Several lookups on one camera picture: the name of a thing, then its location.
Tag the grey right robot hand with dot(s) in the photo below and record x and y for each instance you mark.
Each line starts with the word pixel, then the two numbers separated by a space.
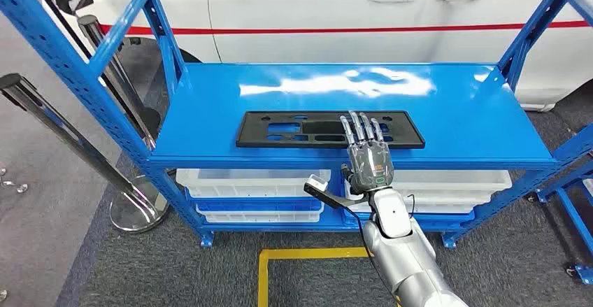
pixel 370 168

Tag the black plastic frame part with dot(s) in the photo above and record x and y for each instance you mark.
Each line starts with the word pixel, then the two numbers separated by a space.
pixel 259 133

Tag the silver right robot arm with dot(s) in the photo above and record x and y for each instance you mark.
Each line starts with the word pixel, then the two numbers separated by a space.
pixel 398 258

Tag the blue metal shelf rack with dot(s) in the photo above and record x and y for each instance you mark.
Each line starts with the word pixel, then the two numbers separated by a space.
pixel 324 96

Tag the blue wheeled shelf rack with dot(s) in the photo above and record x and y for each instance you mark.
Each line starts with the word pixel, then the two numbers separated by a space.
pixel 572 221

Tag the white plastic bin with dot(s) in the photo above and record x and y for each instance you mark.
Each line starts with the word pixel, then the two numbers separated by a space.
pixel 454 182
pixel 250 182
pixel 259 217
pixel 444 206

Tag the blue plastic bin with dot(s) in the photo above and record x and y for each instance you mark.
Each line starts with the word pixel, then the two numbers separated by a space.
pixel 444 220
pixel 259 204

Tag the thin black pole stand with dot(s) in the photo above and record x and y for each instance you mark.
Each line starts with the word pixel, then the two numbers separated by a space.
pixel 152 122

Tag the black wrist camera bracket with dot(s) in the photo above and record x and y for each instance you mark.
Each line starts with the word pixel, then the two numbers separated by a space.
pixel 336 200

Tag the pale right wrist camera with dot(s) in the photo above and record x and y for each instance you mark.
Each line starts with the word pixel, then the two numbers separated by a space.
pixel 316 183

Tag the chrome stanchion post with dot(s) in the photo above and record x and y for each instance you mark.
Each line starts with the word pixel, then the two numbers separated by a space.
pixel 99 44
pixel 60 128

